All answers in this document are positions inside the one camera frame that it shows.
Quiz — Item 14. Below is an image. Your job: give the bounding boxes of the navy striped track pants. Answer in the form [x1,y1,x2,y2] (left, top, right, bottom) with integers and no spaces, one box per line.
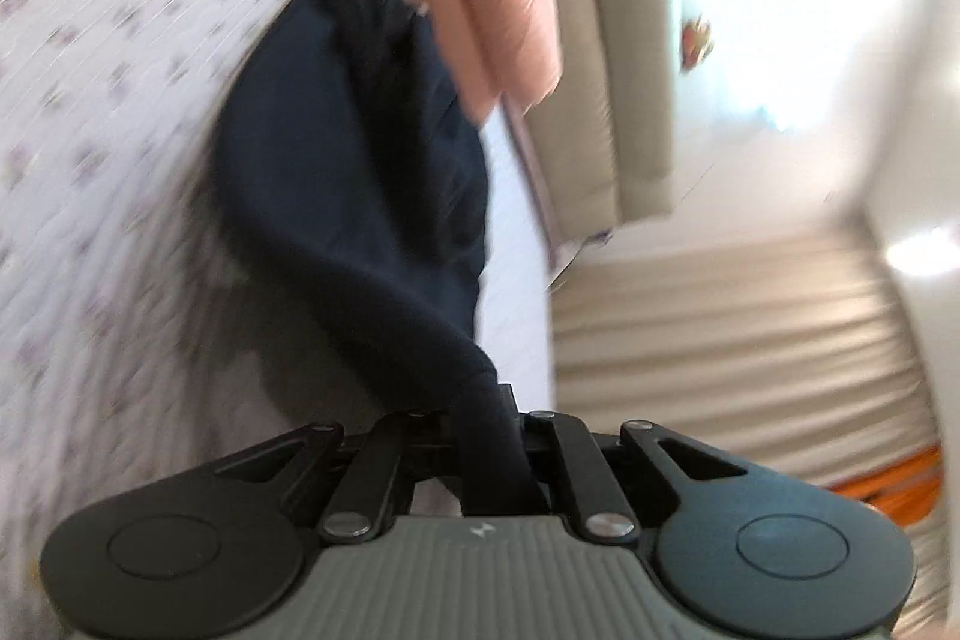
[212,0,547,516]

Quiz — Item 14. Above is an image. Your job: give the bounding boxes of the beige padded headboard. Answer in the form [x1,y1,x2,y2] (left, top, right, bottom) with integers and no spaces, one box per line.
[526,0,680,242]

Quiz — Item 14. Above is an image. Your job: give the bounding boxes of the beige striped rug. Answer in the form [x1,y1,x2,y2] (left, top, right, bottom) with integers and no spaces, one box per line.
[551,226,952,635]

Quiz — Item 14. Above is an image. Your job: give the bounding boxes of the floral white bedspread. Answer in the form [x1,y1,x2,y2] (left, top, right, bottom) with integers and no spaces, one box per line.
[0,0,557,640]

